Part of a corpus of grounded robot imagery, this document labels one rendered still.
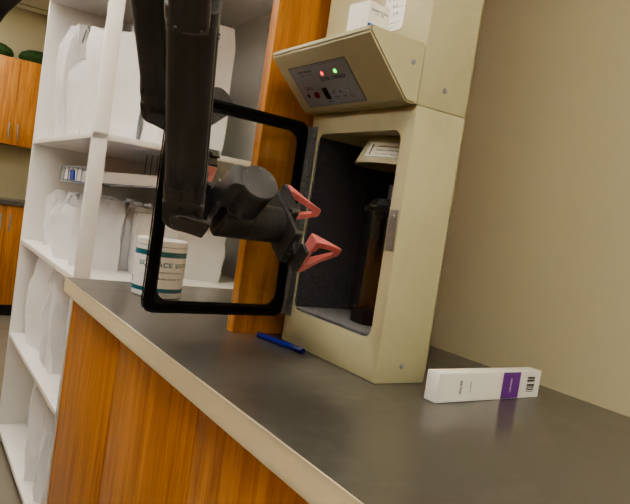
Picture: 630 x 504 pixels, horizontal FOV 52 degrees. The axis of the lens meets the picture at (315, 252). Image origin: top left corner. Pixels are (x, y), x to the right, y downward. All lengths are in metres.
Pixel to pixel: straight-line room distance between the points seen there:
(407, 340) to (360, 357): 0.09
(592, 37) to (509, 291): 0.54
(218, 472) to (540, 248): 0.81
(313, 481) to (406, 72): 0.66
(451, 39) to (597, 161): 0.41
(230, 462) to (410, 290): 0.41
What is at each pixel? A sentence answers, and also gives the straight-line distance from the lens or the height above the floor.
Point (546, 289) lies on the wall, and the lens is 1.40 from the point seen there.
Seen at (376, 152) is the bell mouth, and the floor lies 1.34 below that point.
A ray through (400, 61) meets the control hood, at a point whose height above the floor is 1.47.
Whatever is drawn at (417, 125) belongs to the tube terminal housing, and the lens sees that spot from 1.09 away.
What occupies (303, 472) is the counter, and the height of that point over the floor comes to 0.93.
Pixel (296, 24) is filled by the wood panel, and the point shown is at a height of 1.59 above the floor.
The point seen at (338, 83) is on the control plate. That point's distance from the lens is 1.18.
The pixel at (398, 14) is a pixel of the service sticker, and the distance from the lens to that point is 1.20.
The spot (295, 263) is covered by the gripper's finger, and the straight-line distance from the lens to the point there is 0.99.
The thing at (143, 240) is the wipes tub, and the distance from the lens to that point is 1.69.
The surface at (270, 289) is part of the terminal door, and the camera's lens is 1.31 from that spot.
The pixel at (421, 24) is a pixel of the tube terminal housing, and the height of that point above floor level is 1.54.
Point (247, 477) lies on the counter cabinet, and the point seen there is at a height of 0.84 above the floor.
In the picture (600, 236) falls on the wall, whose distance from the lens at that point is 1.35.
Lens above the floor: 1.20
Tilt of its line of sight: 3 degrees down
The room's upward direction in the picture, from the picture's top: 8 degrees clockwise
